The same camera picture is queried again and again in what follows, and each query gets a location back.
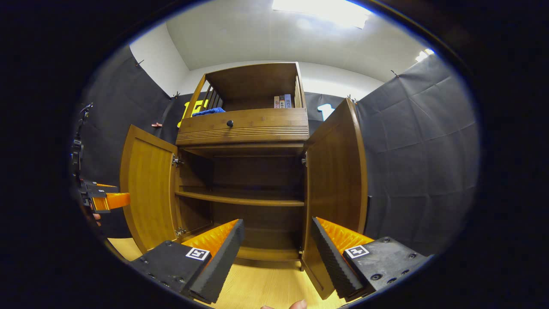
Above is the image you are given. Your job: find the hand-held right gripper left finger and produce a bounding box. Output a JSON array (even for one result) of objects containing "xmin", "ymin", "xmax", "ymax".
[{"xmin": 128, "ymin": 219, "xmax": 246, "ymax": 305}]

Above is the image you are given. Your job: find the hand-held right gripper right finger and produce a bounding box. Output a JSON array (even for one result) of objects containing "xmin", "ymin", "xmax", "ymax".
[{"xmin": 310, "ymin": 216, "xmax": 431, "ymax": 303}]

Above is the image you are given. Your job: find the wooden cabinet door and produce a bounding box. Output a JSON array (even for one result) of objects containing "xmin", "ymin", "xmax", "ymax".
[
  {"xmin": 300, "ymin": 98, "xmax": 369, "ymax": 300},
  {"xmin": 119, "ymin": 124, "xmax": 181, "ymax": 254}
]

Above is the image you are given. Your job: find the wooden inner shelf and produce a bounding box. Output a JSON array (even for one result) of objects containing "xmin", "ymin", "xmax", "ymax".
[{"xmin": 175, "ymin": 191, "xmax": 305, "ymax": 208}]

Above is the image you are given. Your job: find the blue cloth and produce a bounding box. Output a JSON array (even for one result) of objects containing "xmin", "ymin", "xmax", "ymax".
[{"xmin": 191, "ymin": 107, "xmax": 226, "ymax": 118}]

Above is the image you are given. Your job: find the wooden drawer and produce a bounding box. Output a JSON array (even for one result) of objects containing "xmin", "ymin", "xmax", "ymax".
[{"xmin": 175, "ymin": 107, "xmax": 310, "ymax": 147}]

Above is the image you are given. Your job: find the black backdrop cloth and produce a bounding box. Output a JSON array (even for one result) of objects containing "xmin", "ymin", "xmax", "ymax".
[{"xmin": 77, "ymin": 45, "xmax": 480, "ymax": 256}]

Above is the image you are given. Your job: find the large ceiling light panel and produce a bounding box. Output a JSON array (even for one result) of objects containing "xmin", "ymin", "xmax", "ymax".
[{"xmin": 271, "ymin": 0, "xmax": 372, "ymax": 30}]

